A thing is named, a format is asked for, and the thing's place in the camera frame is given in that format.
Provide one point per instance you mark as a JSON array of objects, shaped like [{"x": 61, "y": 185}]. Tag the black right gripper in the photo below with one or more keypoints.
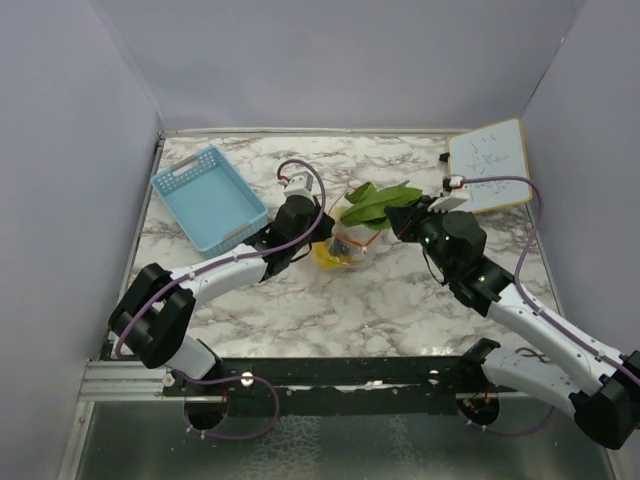
[{"x": 405, "y": 219}]

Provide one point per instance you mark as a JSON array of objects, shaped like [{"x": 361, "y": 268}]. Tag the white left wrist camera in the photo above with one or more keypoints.
[{"x": 299, "y": 184}]

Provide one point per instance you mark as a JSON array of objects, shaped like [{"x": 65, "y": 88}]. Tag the small whiteboard wooden frame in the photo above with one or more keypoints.
[{"x": 496, "y": 153}]

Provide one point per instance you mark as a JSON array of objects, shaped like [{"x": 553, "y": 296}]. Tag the yellow fake banana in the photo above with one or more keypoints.
[{"x": 324, "y": 259}]

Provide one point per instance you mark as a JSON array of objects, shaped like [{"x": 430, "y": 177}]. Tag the green fake lettuce leaf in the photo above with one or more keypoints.
[{"x": 368, "y": 204}]

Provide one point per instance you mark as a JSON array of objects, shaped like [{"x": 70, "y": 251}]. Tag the aluminium table frame rail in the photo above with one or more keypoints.
[{"x": 121, "y": 381}]

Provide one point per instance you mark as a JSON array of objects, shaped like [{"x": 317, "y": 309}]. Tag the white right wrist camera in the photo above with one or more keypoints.
[{"x": 454, "y": 193}]

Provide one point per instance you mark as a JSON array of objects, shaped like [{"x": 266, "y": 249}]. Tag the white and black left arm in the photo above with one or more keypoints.
[{"x": 153, "y": 316}]

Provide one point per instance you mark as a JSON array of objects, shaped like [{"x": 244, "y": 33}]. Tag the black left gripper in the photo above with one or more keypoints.
[{"x": 326, "y": 225}]

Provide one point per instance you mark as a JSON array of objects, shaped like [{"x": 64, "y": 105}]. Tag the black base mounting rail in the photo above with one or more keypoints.
[{"x": 245, "y": 387}]

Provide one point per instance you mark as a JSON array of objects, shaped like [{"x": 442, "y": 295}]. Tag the clear zip bag orange seal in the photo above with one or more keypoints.
[{"x": 352, "y": 243}]

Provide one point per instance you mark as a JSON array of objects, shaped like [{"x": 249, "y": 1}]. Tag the light blue plastic basket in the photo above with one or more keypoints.
[{"x": 211, "y": 201}]

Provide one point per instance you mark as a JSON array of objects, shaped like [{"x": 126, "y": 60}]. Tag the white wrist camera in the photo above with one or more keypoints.
[
  {"x": 299, "y": 184},
  {"x": 454, "y": 193}
]

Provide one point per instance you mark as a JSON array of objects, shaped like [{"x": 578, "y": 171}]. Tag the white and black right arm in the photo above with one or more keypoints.
[{"x": 595, "y": 384}]

